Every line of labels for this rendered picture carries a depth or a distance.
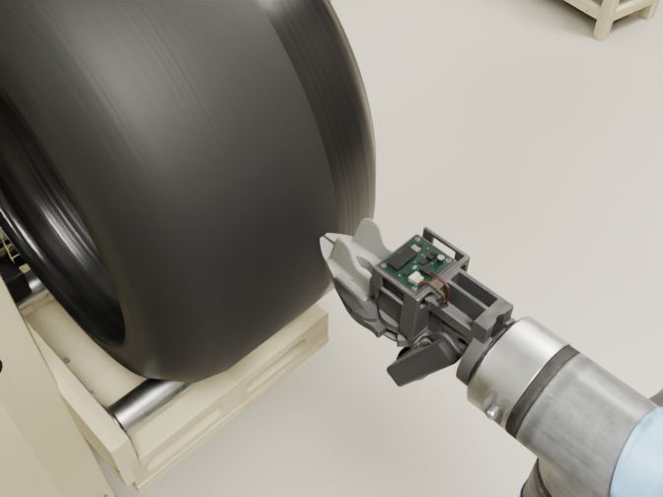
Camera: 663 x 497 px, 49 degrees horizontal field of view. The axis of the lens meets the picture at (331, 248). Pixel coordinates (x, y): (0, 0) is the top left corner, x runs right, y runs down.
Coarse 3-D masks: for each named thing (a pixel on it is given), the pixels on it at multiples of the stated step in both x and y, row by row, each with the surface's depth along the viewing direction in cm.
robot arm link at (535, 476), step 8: (536, 464) 64; (536, 472) 63; (528, 480) 67; (536, 480) 63; (528, 488) 66; (536, 488) 63; (544, 488) 62; (520, 496) 69; (528, 496) 66; (536, 496) 64; (544, 496) 62
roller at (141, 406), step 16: (144, 384) 96; (160, 384) 96; (176, 384) 97; (192, 384) 98; (128, 400) 94; (144, 400) 94; (160, 400) 95; (112, 416) 93; (128, 416) 93; (144, 416) 94; (128, 432) 94
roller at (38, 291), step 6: (30, 270) 109; (30, 276) 108; (36, 276) 108; (30, 282) 108; (36, 282) 108; (36, 288) 108; (42, 288) 108; (36, 294) 108; (42, 294) 109; (24, 300) 107; (30, 300) 108; (36, 300) 109; (18, 306) 107; (24, 306) 108
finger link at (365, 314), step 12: (336, 276) 71; (336, 288) 71; (348, 288) 70; (348, 300) 69; (360, 300) 69; (372, 300) 69; (348, 312) 69; (360, 312) 68; (372, 312) 68; (360, 324) 69; (372, 324) 68
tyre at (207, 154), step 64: (0, 0) 59; (64, 0) 58; (128, 0) 60; (192, 0) 62; (256, 0) 65; (320, 0) 69; (0, 64) 60; (64, 64) 58; (128, 64) 58; (192, 64) 61; (256, 64) 64; (320, 64) 68; (0, 128) 105; (64, 128) 59; (128, 128) 59; (192, 128) 61; (256, 128) 64; (320, 128) 69; (0, 192) 100; (64, 192) 111; (128, 192) 61; (192, 192) 62; (256, 192) 66; (320, 192) 71; (64, 256) 107; (128, 256) 64; (192, 256) 64; (256, 256) 68; (320, 256) 76; (128, 320) 74; (192, 320) 69; (256, 320) 74
